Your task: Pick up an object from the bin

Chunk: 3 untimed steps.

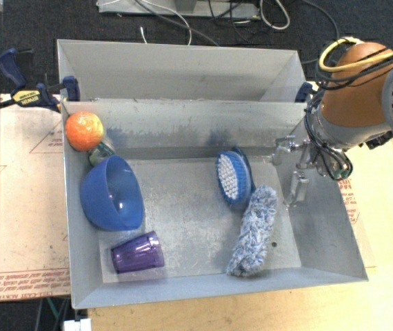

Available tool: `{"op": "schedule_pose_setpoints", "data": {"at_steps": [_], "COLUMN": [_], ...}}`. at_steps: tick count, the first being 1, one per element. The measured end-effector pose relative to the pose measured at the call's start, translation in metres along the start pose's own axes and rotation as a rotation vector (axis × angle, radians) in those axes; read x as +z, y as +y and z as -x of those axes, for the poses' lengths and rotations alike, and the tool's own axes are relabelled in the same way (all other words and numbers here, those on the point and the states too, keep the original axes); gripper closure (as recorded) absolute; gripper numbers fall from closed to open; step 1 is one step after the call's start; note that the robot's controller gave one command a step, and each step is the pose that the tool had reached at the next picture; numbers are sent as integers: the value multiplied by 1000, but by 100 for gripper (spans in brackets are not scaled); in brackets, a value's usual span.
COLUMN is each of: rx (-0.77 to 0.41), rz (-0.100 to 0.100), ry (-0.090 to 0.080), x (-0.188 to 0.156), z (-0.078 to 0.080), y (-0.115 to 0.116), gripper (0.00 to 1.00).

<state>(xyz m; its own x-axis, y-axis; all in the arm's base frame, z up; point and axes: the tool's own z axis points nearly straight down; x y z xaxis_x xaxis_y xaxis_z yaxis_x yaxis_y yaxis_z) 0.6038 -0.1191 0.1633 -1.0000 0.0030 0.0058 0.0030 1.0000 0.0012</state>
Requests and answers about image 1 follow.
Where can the grey metal bin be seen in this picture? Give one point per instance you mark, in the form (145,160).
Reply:
(189,198)

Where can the purple plastic cup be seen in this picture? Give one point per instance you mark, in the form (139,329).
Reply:
(137,253)

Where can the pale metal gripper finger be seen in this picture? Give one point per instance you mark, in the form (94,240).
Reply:
(281,148)
(296,188)

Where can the small green and clear object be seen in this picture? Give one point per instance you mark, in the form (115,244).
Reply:
(98,154)

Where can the orange ball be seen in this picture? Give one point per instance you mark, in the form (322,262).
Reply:
(83,131)

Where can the brown cardboard board, red print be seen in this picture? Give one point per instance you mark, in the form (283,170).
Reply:
(31,198)

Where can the blue scrub brush, white bristles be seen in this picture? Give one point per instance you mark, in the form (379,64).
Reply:
(232,178)

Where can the blue plastic bowl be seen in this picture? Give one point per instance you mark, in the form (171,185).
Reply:
(108,195)

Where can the blue and white fluffy duster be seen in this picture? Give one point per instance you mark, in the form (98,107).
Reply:
(254,233)

